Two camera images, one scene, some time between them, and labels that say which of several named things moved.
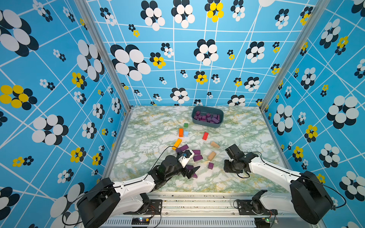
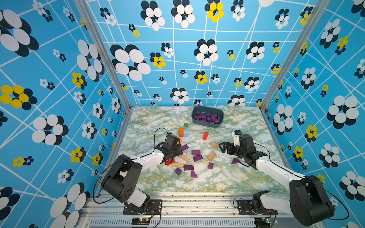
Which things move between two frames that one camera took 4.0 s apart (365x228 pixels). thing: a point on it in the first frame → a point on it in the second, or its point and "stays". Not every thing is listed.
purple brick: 179,150 stays
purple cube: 211,166 stays
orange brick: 181,132 stays
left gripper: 191,172 → 179,153
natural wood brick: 211,156 stays
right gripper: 225,167 → 230,145
